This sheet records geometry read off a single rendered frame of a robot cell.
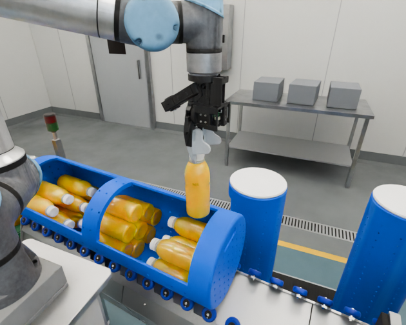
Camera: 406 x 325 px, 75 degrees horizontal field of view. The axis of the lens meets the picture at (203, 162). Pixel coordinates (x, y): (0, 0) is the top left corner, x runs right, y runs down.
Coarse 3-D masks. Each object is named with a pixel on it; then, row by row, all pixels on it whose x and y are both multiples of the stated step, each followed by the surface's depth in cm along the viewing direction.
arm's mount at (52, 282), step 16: (48, 272) 60; (32, 288) 57; (48, 288) 59; (64, 288) 64; (16, 304) 53; (32, 304) 56; (48, 304) 60; (0, 320) 50; (16, 320) 53; (32, 320) 57
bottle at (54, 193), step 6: (42, 180) 110; (42, 186) 106; (48, 186) 105; (54, 186) 105; (60, 186) 106; (42, 192) 104; (48, 192) 103; (54, 192) 102; (60, 192) 102; (66, 192) 104; (48, 198) 103; (54, 198) 102; (60, 198) 102
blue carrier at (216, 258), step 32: (64, 160) 108; (96, 192) 88; (128, 192) 111; (160, 192) 88; (96, 224) 83; (160, 224) 105; (224, 224) 72; (128, 256) 79; (224, 256) 72; (192, 288) 69; (224, 288) 80
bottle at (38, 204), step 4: (36, 196) 102; (40, 196) 103; (32, 200) 100; (36, 200) 100; (40, 200) 100; (44, 200) 100; (48, 200) 101; (28, 204) 100; (32, 204) 99; (36, 204) 98; (40, 204) 98; (44, 204) 98; (48, 204) 99; (52, 204) 101; (32, 208) 99; (36, 208) 98; (40, 208) 98; (44, 208) 98; (40, 212) 98; (44, 212) 98
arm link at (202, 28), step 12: (192, 0) 48; (204, 0) 48; (216, 0) 48; (192, 12) 49; (204, 12) 49; (216, 12) 49; (192, 24) 49; (204, 24) 49; (216, 24) 50; (192, 36) 51; (204, 36) 50; (216, 36) 51; (192, 48) 52; (204, 48) 51; (216, 48) 52
